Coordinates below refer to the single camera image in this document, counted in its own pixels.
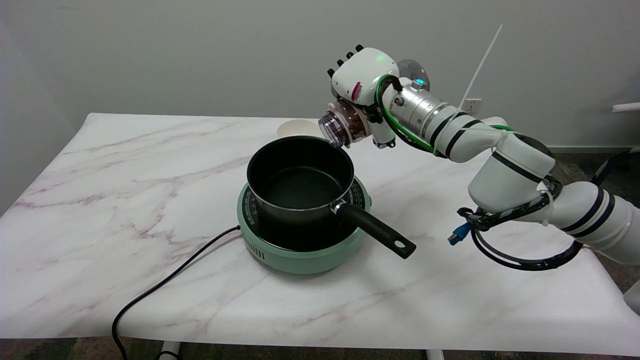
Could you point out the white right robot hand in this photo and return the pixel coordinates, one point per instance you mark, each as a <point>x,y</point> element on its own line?
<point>362,70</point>

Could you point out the clear bottle with brown contents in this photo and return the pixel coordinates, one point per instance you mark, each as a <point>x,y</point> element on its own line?
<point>345,125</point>

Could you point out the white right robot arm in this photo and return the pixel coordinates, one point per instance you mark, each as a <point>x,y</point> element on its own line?
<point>515,170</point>

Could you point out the black soup pot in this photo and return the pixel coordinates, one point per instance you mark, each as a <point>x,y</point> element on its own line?
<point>300,190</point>

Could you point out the long white zip tie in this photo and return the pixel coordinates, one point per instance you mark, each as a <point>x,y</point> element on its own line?
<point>482,62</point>

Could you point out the green induction cooker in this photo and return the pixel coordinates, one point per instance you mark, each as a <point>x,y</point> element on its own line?
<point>300,261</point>

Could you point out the white pipe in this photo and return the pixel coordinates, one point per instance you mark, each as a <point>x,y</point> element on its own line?
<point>627,107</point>

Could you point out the white table leg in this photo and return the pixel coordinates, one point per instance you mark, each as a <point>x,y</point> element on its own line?
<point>435,355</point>
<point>170,351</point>

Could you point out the white wall socket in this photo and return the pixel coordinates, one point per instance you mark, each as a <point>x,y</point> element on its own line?
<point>474,106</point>

